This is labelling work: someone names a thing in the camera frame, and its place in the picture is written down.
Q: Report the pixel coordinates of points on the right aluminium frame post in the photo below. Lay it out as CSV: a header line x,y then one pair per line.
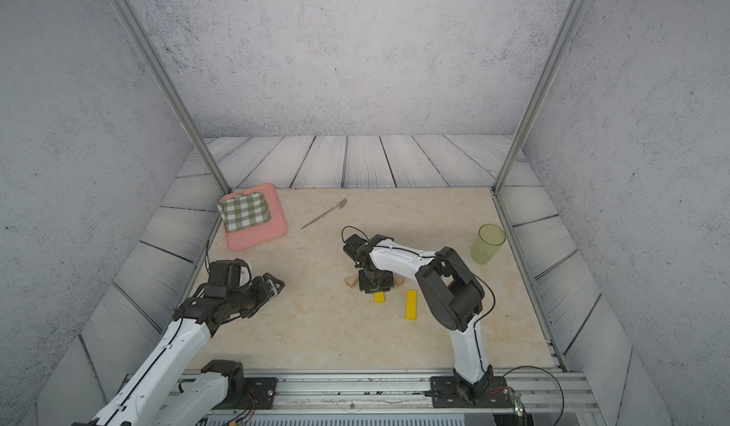
x,y
559,47

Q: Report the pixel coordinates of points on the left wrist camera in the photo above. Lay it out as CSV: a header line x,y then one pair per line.
x,y
226,276

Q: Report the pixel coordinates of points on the pink plastic tray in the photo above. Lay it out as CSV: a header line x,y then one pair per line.
x,y
274,228

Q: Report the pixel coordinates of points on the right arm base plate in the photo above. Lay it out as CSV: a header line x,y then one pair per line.
x,y
453,392

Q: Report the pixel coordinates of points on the green checkered cloth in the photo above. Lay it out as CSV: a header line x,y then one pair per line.
x,y
244,211

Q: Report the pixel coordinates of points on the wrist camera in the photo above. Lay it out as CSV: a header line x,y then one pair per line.
x,y
359,250
226,276

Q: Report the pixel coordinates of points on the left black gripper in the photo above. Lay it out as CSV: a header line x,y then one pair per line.
x,y
264,293

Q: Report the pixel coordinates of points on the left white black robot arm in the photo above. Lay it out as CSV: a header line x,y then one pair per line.
x,y
221,385

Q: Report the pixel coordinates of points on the metal fork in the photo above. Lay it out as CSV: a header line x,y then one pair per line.
x,y
339,205

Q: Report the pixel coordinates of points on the left aluminium frame post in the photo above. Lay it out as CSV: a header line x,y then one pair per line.
x,y
134,28

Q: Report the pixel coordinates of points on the wooden triangle block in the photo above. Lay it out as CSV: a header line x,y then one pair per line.
x,y
352,281
398,281

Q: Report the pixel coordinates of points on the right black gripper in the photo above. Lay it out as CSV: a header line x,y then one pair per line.
x,y
386,284

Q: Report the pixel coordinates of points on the aluminium frame post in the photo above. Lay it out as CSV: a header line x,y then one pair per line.
x,y
559,47
134,28

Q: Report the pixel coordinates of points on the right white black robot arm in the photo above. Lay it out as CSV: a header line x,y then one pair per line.
x,y
452,293

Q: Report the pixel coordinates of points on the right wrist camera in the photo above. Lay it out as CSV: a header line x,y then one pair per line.
x,y
359,250

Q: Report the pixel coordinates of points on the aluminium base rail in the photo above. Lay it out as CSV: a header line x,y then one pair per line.
x,y
557,396

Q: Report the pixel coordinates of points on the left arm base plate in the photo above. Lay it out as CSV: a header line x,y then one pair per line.
x,y
246,393

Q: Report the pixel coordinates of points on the green translucent cup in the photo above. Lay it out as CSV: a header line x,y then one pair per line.
x,y
490,238

